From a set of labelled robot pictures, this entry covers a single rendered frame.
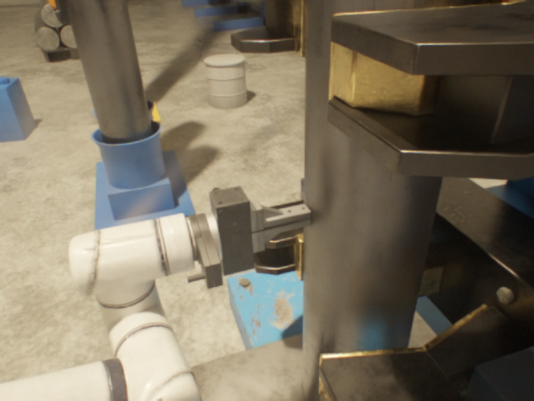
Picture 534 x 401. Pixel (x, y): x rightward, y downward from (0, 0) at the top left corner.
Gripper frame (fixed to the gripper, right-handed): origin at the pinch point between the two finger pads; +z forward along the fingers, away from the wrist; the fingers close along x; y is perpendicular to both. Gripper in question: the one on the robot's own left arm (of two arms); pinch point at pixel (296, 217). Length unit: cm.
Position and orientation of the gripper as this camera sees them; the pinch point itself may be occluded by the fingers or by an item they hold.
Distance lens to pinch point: 67.7
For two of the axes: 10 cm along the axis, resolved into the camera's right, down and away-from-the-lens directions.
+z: 9.5, -2.0, 2.5
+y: -3.2, -4.9, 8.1
